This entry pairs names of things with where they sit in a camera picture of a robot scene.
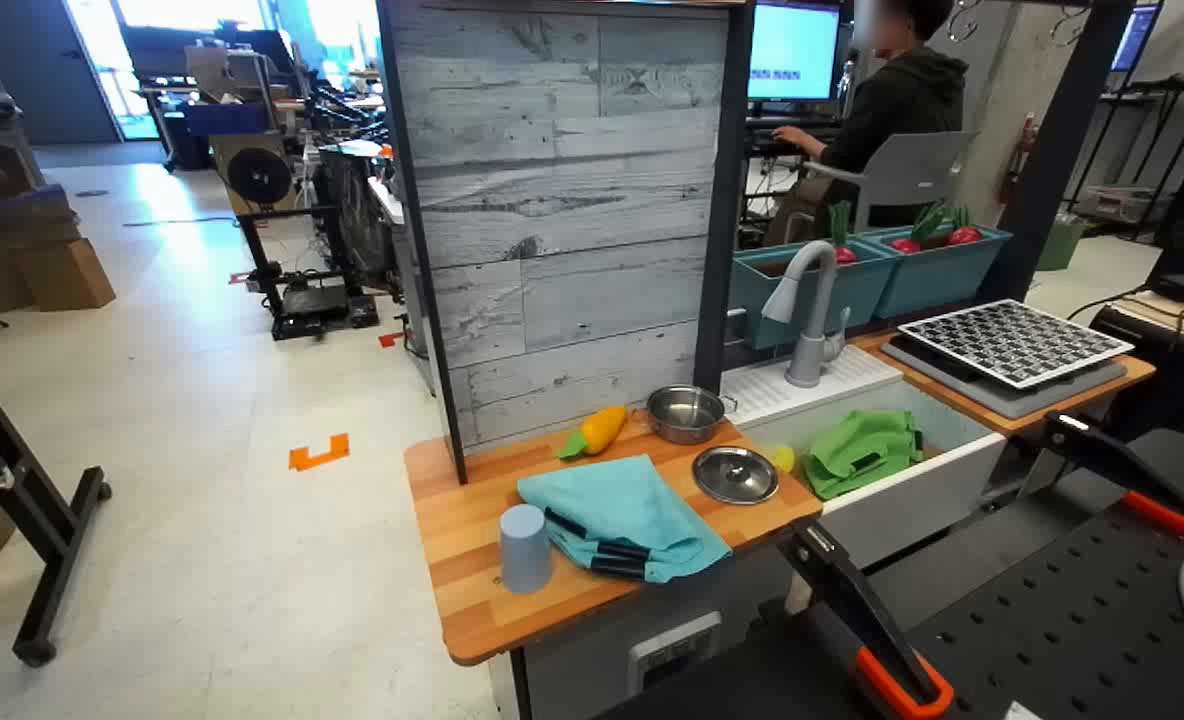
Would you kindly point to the wooden side counter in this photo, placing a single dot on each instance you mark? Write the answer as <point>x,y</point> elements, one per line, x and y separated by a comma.
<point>1018,408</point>

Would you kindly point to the yellow toy fruit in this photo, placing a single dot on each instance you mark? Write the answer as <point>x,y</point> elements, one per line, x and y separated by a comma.
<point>781,461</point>

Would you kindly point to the grey wood backsplash panel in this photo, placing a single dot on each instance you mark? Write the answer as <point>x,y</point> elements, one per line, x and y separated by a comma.
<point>564,214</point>

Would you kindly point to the black equipment cart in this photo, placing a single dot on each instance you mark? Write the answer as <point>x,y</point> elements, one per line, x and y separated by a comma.
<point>297,214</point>

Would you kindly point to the computer monitor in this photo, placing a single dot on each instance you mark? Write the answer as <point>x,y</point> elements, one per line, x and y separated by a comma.
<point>792,53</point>

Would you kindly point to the small metal pot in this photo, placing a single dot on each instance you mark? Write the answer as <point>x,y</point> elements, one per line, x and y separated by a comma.
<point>733,473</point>

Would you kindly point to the light blue plastic cup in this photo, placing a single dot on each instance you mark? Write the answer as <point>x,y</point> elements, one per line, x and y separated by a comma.
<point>524,551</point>

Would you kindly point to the white toy sink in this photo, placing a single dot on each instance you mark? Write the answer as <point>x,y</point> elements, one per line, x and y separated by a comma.
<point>924,503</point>

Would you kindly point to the teal plastic bin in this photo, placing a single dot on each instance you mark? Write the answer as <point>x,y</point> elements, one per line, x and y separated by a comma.
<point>938,277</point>
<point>765,293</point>

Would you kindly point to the steel bowl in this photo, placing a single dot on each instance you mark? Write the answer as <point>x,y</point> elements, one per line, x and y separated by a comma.
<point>685,412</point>

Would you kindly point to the green cloth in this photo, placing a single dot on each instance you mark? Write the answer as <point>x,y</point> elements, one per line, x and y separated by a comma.
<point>861,448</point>

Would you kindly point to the blue cloth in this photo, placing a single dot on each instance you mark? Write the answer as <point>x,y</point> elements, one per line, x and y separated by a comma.
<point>635,512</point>

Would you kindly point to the black perforated board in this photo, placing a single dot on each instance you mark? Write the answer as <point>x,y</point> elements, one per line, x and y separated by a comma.
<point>1085,626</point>

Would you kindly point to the grey toy faucet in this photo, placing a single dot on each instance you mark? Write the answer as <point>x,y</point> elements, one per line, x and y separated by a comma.
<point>813,333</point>

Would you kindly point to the person in dark hoodie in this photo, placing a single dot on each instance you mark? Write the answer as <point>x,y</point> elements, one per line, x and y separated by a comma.
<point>902,101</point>

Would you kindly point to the grey office chair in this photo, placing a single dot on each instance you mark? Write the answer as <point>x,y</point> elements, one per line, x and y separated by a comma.
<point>913,167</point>

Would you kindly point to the wooden counter top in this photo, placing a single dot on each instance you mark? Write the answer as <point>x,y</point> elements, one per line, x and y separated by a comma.
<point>474,534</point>

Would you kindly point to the black white calibration board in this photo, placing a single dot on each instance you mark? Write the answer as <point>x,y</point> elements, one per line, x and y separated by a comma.
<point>1013,341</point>

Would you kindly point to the black metal stand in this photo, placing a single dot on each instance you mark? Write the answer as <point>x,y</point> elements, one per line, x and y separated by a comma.
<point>25,506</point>

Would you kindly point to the cardboard boxes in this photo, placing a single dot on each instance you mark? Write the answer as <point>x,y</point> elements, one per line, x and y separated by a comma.
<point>35,261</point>

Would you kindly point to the red toy radish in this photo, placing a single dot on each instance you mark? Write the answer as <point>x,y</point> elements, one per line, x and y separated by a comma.
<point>841,229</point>
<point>938,225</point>

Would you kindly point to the black orange clamp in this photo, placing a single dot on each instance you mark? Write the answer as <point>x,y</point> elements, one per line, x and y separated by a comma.
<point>856,614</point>
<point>1127,473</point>

